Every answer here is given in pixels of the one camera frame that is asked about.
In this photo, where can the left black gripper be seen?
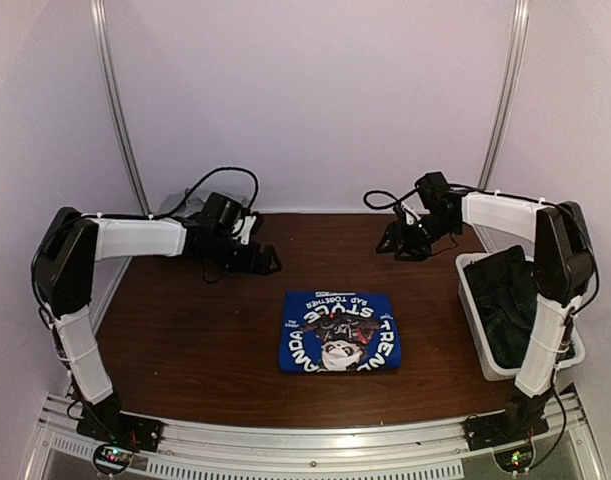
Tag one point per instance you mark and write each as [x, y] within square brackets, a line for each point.
[250, 265]

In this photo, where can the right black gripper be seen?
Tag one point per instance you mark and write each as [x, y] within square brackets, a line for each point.
[398, 232]

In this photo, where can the blue garment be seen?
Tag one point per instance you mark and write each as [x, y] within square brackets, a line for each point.
[338, 332]

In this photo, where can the grey polo shirt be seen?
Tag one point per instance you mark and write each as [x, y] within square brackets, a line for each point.
[178, 206]

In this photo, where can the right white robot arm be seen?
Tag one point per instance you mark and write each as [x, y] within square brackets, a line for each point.
[564, 264]

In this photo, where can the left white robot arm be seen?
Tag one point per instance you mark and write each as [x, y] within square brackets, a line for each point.
[219, 232]

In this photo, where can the white laundry basket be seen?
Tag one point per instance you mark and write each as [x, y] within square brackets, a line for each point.
[491, 370]

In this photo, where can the black garment in basket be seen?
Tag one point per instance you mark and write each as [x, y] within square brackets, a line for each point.
[504, 293]

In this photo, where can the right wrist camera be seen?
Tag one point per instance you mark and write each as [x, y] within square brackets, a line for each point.
[406, 213]

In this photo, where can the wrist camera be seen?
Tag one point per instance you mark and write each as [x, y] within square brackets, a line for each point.
[245, 227]
[406, 213]

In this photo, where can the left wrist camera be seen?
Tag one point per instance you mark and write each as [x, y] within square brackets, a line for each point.
[245, 227]

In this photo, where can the right aluminium frame post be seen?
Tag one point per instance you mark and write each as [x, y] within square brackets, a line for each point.
[510, 78]

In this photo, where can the aluminium frame post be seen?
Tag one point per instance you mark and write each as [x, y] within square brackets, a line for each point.
[108, 69]
[510, 78]

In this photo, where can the front aluminium rail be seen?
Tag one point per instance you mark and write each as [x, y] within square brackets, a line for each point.
[438, 449]

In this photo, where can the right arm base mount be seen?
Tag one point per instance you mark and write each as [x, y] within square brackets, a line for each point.
[491, 430]

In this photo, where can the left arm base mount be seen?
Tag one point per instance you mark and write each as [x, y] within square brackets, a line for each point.
[129, 431]

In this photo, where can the left aluminium frame post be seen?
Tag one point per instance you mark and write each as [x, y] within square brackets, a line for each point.
[108, 69]

